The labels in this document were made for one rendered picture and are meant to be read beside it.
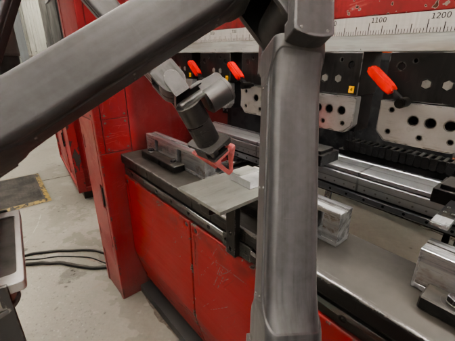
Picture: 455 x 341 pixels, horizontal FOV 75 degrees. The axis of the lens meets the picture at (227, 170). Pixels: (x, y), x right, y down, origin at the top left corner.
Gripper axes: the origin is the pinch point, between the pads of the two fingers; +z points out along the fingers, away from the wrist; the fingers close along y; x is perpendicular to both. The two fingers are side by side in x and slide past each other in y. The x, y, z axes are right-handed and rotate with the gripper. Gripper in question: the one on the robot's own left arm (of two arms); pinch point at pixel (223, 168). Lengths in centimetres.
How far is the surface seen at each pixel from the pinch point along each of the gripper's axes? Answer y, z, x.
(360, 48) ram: -22.5, -16.2, -28.4
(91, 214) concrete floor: 201, 98, 44
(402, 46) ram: -30.3, -16.3, -28.7
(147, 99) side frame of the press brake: 87, 5, -21
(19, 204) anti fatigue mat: 260, 73, 85
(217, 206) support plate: -5.6, 3.0, 8.5
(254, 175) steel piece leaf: 2.3, 12.3, -9.0
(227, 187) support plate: 1.5, 7.1, 0.9
